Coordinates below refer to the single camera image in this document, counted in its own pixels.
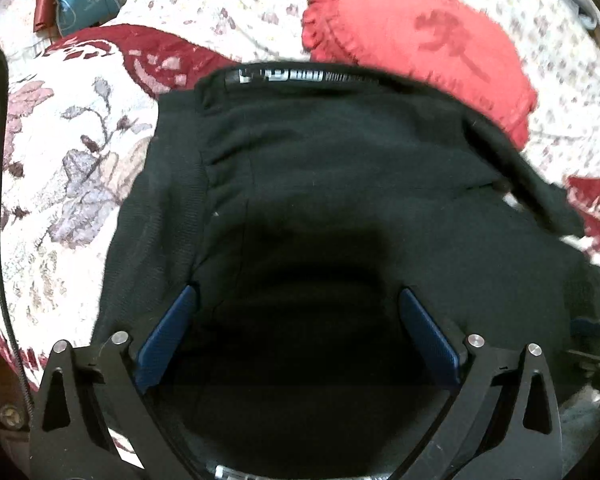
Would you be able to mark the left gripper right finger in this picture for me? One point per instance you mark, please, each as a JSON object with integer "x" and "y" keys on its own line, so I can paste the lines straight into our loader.
{"x": 501, "y": 418}

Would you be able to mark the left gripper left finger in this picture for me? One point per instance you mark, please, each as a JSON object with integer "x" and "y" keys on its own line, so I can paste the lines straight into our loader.
{"x": 90, "y": 420}

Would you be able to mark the black pants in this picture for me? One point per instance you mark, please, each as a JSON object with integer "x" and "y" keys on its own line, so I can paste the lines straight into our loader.
{"x": 299, "y": 201}

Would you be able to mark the floral plush blanket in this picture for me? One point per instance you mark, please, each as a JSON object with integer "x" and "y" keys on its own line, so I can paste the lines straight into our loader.
{"x": 78, "y": 130}

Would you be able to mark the small-flower quilt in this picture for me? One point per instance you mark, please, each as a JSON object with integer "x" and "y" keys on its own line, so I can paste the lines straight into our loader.
{"x": 558, "y": 55}

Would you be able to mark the red heart cushion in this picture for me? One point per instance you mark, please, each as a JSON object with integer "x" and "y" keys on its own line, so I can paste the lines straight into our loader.
{"x": 444, "y": 43}

